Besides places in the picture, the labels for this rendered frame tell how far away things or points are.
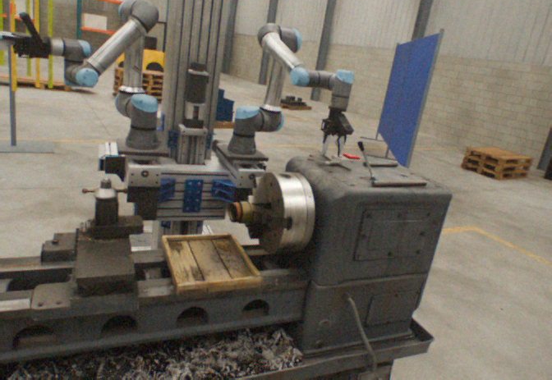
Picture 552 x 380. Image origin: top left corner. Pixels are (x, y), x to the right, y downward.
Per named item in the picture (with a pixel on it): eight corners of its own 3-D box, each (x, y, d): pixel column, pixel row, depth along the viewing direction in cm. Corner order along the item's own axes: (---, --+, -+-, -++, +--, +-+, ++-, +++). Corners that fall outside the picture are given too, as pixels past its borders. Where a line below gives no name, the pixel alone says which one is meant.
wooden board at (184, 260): (231, 240, 177) (232, 232, 176) (260, 287, 146) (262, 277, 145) (161, 244, 164) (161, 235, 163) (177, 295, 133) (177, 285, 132)
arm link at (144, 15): (173, 16, 177) (93, 96, 164) (161, 16, 184) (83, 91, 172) (156, -7, 169) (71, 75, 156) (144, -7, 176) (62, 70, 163)
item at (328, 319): (339, 359, 242) (371, 226, 218) (389, 427, 201) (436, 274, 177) (245, 377, 217) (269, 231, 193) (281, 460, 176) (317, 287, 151)
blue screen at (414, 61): (360, 137, 1018) (380, 40, 952) (391, 143, 1010) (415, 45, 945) (375, 184, 624) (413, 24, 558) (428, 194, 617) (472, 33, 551)
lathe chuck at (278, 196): (266, 224, 181) (281, 159, 169) (295, 267, 155) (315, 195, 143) (247, 225, 177) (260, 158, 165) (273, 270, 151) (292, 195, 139)
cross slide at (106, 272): (125, 226, 161) (125, 216, 160) (134, 286, 124) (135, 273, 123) (78, 227, 154) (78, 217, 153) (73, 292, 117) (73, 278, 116)
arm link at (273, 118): (247, 128, 217) (268, 21, 198) (270, 128, 226) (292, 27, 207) (259, 135, 208) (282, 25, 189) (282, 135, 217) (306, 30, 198)
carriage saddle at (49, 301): (129, 239, 164) (130, 226, 162) (140, 309, 124) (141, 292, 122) (43, 243, 151) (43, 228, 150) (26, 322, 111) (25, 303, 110)
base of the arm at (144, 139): (124, 140, 195) (125, 120, 192) (157, 142, 201) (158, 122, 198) (126, 148, 182) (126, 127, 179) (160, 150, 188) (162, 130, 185)
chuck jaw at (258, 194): (270, 206, 162) (267, 177, 166) (276, 202, 158) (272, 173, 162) (245, 206, 158) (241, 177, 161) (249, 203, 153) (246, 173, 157)
